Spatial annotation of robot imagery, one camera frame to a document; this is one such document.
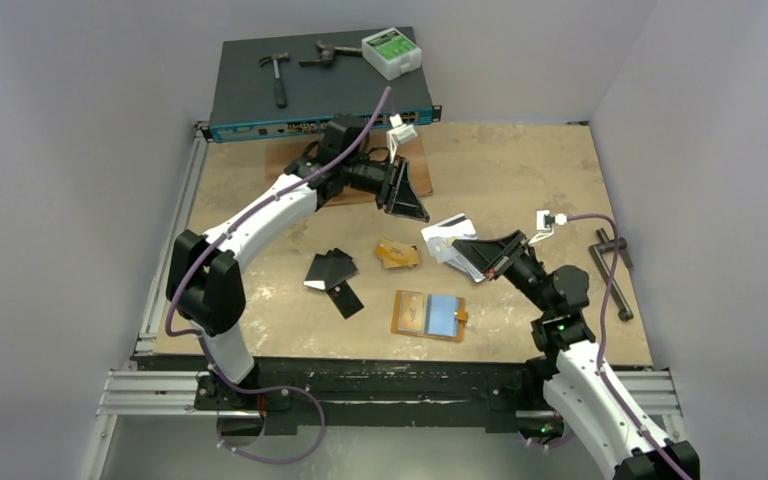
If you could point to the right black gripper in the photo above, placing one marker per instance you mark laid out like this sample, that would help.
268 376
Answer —
508 259

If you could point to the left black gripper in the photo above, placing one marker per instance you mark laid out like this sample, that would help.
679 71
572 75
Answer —
396 195

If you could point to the single silver VIP card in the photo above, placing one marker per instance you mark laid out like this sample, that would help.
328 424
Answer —
439 238

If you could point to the orange leather card holder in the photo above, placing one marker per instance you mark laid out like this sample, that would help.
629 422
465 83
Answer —
446 317

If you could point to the single gold card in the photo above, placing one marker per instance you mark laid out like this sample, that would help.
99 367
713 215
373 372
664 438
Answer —
412 312

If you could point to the single black card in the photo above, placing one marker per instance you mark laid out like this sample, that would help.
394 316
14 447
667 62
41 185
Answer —
345 299

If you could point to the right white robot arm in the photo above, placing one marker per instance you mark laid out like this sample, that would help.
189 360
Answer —
572 374

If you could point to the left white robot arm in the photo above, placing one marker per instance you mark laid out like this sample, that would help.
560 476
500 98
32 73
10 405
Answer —
205 279

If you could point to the wooden board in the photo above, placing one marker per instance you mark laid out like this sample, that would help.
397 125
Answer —
279 153

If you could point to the white green electrical box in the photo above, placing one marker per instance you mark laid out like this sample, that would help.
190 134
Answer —
391 53

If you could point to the claw hammer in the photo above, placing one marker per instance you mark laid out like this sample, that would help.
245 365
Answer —
280 95

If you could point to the rusty pliers tool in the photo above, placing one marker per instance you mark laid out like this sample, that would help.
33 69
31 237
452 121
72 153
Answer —
327 54

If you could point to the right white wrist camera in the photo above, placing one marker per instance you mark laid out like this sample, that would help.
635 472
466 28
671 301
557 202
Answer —
545 224

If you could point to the blue network switch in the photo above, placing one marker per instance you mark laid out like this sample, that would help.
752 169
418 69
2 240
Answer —
244 107

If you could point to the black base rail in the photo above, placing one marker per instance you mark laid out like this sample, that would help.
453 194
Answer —
291 392

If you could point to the aluminium frame rail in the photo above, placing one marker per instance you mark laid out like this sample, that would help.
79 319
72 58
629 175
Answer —
498 175

